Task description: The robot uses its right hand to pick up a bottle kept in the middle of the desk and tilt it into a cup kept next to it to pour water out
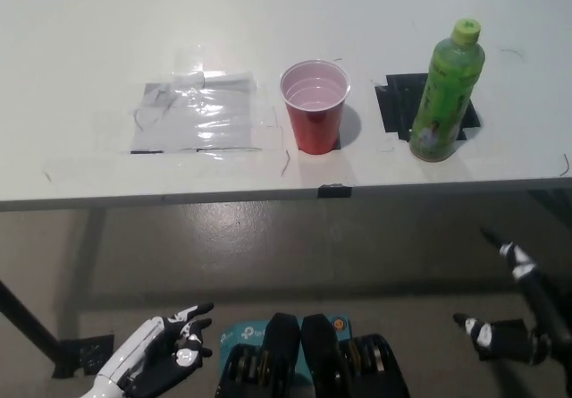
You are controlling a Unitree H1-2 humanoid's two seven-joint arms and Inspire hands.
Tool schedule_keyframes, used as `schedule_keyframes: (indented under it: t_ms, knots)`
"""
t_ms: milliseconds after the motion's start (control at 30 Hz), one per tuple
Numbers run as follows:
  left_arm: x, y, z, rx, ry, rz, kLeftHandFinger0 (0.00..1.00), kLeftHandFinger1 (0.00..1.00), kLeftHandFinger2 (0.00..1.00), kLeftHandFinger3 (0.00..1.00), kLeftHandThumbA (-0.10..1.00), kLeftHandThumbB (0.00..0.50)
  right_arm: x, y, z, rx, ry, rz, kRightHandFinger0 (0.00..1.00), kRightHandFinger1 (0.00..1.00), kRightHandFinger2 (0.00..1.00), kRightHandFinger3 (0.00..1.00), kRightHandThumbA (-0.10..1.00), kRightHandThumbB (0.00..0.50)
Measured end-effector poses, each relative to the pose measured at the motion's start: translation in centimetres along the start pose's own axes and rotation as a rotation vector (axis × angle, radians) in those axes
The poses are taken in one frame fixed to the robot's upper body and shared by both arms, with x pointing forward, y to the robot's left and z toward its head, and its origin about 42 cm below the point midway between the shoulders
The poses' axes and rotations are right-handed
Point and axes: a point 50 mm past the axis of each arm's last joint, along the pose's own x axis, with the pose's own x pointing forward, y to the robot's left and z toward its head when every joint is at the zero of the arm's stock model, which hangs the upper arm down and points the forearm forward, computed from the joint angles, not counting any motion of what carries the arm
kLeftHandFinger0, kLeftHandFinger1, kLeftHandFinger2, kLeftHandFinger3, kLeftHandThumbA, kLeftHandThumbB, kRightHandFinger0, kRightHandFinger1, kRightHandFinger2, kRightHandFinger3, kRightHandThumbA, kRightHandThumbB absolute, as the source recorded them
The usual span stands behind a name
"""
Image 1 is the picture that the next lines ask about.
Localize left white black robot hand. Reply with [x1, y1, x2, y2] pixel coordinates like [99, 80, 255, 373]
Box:
[96, 302, 215, 394]

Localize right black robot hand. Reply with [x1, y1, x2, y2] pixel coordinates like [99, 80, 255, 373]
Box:
[452, 225, 572, 368]

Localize green tea bottle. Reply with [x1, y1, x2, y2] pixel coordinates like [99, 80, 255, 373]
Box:
[408, 16, 487, 164]

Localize red plastic cup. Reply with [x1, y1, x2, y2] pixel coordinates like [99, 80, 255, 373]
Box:
[279, 59, 351, 154]

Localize black table leg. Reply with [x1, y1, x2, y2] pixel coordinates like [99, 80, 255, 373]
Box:
[0, 276, 62, 368]

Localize small black tape strip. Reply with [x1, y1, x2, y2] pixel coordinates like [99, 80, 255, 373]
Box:
[317, 183, 352, 199]

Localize clear taped plastic sheet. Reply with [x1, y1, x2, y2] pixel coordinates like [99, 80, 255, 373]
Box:
[129, 70, 269, 156]

